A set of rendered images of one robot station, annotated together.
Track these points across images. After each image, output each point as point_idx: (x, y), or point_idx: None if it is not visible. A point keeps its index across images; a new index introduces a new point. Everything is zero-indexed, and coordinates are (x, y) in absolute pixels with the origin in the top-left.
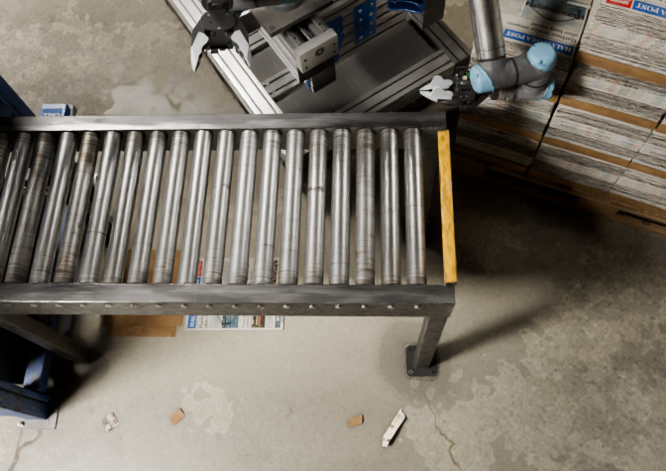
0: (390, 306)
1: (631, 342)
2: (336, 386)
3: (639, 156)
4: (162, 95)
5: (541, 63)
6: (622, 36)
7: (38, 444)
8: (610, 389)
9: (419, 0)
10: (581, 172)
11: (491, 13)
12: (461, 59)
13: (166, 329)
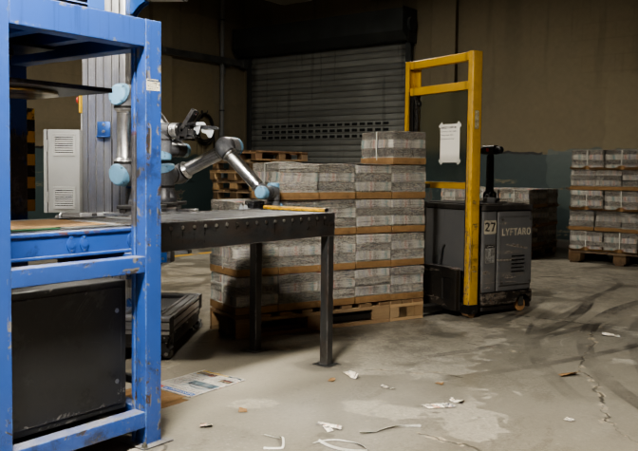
0: (317, 216)
1: (389, 339)
2: (304, 379)
3: (319, 259)
4: None
5: (276, 183)
6: (290, 178)
7: (172, 447)
8: (403, 346)
9: None
10: (301, 291)
11: (250, 168)
12: (199, 294)
13: (178, 401)
